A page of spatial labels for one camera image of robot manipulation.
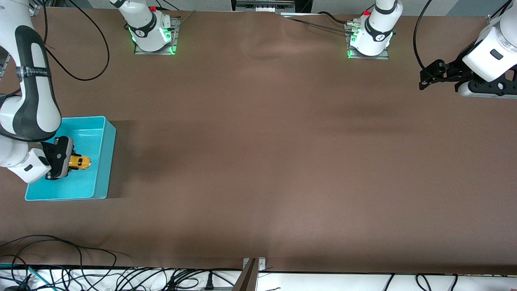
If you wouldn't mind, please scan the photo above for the black base connector cable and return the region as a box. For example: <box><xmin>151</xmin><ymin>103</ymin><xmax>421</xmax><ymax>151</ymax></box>
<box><xmin>153</xmin><ymin>0</ymin><xmax>181</xmax><ymax>12</ymax></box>

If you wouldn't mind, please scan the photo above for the thin dark table cable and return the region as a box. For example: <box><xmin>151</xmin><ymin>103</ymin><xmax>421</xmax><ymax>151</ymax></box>
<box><xmin>283</xmin><ymin>16</ymin><xmax>354</xmax><ymax>35</ymax></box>

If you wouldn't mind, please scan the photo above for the long black looping cable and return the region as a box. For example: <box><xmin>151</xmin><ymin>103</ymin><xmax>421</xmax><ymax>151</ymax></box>
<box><xmin>0</xmin><ymin>235</ymin><xmax>130</xmax><ymax>291</ymax></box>

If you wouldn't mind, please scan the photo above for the teal cable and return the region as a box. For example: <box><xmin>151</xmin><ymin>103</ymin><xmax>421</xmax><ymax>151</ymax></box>
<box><xmin>0</xmin><ymin>263</ymin><xmax>55</xmax><ymax>291</ymax></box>

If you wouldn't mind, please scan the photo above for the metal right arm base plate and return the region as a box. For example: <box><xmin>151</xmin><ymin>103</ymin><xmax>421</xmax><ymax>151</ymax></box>
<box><xmin>134</xmin><ymin>16</ymin><xmax>181</xmax><ymax>55</ymax></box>

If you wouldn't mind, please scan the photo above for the thick black table cable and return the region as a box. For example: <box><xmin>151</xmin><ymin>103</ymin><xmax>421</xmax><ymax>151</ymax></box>
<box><xmin>317</xmin><ymin>11</ymin><xmax>356</xmax><ymax>25</ymax></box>

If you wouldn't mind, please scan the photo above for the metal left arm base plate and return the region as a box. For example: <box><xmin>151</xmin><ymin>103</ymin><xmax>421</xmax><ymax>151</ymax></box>
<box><xmin>347</xmin><ymin>22</ymin><xmax>390</xmax><ymax>60</ymax></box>

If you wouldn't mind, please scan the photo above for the yellow beetle toy car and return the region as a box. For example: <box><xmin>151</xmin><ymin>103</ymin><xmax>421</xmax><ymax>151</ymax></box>
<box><xmin>69</xmin><ymin>156</ymin><xmax>92</xmax><ymax>171</ymax></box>

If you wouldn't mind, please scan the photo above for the silver metal bracket plate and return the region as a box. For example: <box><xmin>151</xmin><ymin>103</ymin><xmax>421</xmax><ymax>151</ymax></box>
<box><xmin>243</xmin><ymin>257</ymin><xmax>267</xmax><ymax>272</ymax></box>

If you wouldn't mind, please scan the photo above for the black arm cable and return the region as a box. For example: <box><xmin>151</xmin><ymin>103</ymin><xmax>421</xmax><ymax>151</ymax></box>
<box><xmin>413</xmin><ymin>0</ymin><xmax>433</xmax><ymax>73</ymax></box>
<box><xmin>40</xmin><ymin>0</ymin><xmax>110</xmax><ymax>81</ymax></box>

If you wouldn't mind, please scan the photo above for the grey power strip box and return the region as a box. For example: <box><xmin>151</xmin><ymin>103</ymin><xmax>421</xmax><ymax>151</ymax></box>
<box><xmin>231</xmin><ymin>0</ymin><xmax>296</xmax><ymax>13</ymax></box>

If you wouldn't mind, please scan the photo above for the brown table cover mat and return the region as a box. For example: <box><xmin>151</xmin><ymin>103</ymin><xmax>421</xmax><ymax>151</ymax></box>
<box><xmin>0</xmin><ymin>8</ymin><xmax>517</xmax><ymax>275</ymax></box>

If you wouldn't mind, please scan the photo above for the dark grey post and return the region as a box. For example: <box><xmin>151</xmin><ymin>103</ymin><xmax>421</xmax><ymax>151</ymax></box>
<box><xmin>231</xmin><ymin>259</ymin><xmax>259</xmax><ymax>291</ymax></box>

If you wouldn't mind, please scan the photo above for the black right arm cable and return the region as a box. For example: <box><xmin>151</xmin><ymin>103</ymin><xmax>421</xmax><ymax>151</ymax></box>
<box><xmin>40</xmin><ymin>0</ymin><xmax>110</xmax><ymax>81</ymax></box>

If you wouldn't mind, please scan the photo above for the teal plastic bin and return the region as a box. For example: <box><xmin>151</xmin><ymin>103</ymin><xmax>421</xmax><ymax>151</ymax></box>
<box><xmin>25</xmin><ymin>116</ymin><xmax>117</xmax><ymax>201</ymax></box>

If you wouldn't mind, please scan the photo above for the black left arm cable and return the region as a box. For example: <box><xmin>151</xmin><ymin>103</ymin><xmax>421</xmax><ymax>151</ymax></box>
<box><xmin>413</xmin><ymin>0</ymin><xmax>433</xmax><ymax>73</ymax></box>

